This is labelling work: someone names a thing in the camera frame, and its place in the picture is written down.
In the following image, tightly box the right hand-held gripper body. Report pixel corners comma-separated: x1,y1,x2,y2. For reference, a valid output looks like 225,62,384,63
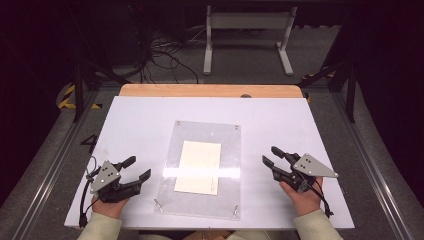
272,152,339,195

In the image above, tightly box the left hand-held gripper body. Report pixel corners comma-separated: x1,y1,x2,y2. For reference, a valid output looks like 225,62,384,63
87,159,143,204

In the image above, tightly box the clear acrylic frame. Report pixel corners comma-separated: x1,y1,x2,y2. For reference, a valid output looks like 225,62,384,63
153,119,242,221

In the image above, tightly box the person's left hand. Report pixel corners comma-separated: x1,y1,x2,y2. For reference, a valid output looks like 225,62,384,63
91,194,132,220

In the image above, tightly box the person's right hand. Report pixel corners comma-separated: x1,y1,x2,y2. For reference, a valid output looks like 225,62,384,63
279,176,324,218

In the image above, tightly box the white board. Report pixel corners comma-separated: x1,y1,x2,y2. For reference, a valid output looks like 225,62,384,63
64,95,355,231

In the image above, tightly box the cream paper sheet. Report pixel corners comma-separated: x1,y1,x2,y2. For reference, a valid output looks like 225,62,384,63
173,140,222,196

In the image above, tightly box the black metal stand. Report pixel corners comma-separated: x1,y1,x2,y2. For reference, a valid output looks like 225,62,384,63
298,19,360,124
68,6,132,123

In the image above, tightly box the yellow black hazard tape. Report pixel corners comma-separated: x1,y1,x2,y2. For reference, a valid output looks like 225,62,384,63
58,84,103,110
301,67,336,81

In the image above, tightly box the wooden table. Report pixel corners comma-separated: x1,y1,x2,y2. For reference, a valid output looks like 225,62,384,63
118,83,304,99

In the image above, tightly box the grey metal stand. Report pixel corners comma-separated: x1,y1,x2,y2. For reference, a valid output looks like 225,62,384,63
202,4,298,77

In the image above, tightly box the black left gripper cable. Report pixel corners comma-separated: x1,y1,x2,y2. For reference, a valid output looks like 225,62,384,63
78,155,102,229

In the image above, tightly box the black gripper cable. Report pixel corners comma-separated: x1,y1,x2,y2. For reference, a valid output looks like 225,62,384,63
78,155,102,229
299,172,335,219

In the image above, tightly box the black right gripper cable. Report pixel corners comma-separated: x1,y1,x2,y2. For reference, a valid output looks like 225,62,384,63
299,172,335,219

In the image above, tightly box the aluminium floor rail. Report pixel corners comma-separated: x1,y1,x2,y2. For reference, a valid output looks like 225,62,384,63
333,91,417,240
11,89,101,240

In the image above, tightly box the bundle of black floor cables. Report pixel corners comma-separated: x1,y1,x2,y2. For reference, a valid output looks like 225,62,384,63
126,3,201,85

